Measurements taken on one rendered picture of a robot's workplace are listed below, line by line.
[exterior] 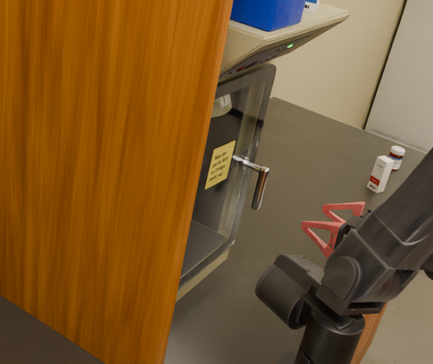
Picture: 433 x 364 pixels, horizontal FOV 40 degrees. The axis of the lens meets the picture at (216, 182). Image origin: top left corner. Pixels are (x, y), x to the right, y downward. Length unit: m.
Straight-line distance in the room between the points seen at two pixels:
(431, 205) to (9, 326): 0.74
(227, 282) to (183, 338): 0.20
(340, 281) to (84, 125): 0.42
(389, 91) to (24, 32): 3.30
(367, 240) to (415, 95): 3.37
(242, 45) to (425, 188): 0.30
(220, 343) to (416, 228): 0.58
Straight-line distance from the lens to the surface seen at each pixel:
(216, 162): 1.00
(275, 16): 0.77
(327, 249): 1.05
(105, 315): 0.96
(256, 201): 1.12
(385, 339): 2.78
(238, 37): 0.76
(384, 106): 4.02
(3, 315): 1.11
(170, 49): 0.72
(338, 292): 0.60
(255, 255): 1.33
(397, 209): 0.60
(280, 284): 0.67
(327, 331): 0.63
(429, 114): 3.96
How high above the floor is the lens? 1.69
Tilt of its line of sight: 28 degrees down
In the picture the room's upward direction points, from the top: 12 degrees clockwise
